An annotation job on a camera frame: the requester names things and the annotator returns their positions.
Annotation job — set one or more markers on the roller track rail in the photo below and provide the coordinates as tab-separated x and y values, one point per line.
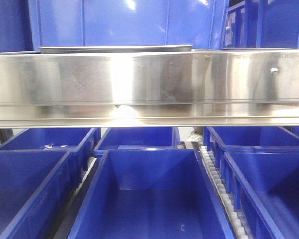
235	217

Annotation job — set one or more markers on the stainless steel shelf rail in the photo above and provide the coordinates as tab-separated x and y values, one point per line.
198	88

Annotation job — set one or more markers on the lower left blue bin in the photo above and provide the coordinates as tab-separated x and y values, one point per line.
33	188

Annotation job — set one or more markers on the rear middle lower bin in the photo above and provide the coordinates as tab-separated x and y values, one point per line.
137	138

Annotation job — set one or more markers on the rear left lower bin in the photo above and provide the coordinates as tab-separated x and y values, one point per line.
80	141

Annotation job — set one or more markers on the lower middle blue bin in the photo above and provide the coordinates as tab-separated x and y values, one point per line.
162	194

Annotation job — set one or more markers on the upper middle blue bin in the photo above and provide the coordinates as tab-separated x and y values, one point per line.
200	23

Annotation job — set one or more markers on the upper right blue bin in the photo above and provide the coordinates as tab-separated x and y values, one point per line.
262	24

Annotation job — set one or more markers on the rear right lower bin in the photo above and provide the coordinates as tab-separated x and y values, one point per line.
221	139

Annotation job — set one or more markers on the lower right blue bin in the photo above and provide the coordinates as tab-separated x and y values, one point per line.
265	187

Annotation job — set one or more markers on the silver metal tray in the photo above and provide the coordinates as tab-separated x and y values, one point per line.
114	49

